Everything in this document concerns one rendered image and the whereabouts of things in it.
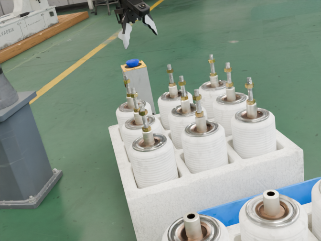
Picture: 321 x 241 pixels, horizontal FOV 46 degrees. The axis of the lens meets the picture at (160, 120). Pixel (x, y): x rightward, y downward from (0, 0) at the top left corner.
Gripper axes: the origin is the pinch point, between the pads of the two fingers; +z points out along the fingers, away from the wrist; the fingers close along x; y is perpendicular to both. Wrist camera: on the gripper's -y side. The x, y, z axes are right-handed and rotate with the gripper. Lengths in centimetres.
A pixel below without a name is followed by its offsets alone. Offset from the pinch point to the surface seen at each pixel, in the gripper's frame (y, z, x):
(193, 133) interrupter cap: -61, 6, 34
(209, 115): -46, 15, 16
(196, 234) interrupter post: -85, 5, 55
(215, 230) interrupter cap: -86, 6, 53
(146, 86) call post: -25.2, 6.3, 19.8
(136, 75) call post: -24.5, 1.9, 21.4
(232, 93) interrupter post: -57, 6, 16
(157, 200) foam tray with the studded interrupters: -62, 15, 48
